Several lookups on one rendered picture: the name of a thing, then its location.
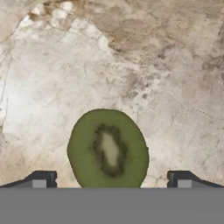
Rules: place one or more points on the green kiwi half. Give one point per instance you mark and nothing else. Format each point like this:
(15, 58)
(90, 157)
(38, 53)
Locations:
(84, 151)

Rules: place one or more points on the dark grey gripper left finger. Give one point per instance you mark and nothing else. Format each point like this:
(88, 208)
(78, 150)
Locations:
(43, 176)

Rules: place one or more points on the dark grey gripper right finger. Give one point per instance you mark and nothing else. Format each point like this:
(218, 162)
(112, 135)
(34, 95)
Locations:
(180, 176)

